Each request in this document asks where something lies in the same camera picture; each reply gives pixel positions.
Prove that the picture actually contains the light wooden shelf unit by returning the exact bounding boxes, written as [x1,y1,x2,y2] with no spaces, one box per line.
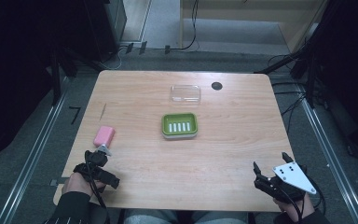
[178,0,328,54]

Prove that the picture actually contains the black cabinet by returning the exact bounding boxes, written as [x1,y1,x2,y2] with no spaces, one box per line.
[83,0,128,62]

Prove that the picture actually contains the person's left hand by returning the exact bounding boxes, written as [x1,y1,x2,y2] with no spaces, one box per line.
[61,172,107,199]

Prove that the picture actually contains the clear plastic lid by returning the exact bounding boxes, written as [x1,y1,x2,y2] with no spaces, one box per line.
[169,84,202,105]

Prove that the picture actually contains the person's right leg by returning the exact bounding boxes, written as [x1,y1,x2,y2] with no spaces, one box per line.
[195,210,250,224]

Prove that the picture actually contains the metal floor rail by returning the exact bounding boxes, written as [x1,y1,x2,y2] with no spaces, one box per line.
[296,83,358,224]
[0,76,71,224]

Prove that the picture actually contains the person's leg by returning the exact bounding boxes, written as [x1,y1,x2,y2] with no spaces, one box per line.
[123,208,181,224]
[195,210,250,224]

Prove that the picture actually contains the black metal stand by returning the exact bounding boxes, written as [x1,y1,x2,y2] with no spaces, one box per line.
[254,40,324,109]
[48,46,106,106]

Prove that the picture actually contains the hand-held gripper cable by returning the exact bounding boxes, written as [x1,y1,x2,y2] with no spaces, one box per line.
[306,175,327,217]
[84,150,110,224]

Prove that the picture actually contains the pink soap bar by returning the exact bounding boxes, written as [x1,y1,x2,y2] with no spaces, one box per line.
[92,125,117,148]

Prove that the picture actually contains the left hand-held gripper cable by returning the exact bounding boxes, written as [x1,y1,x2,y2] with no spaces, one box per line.
[84,150,110,224]

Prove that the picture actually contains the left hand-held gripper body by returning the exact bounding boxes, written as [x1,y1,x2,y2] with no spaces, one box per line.
[73,144,121,190]

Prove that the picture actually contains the green soap dish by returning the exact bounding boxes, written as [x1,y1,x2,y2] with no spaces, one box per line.
[160,112,199,140]

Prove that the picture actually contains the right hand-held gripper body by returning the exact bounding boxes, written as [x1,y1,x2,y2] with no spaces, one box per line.
[254,161,318,205]

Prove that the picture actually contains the black floor cables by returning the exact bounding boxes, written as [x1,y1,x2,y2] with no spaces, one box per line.
[267,54,309,134]

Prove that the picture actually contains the right hand-held gripper cable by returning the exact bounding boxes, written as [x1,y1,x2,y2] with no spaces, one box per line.
[306,175,327,217]

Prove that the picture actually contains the person's left leg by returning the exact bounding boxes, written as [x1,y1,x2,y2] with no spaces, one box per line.
[123,208,181,224]

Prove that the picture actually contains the black hanging cable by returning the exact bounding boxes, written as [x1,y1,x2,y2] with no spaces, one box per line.
[169,0,200,51]

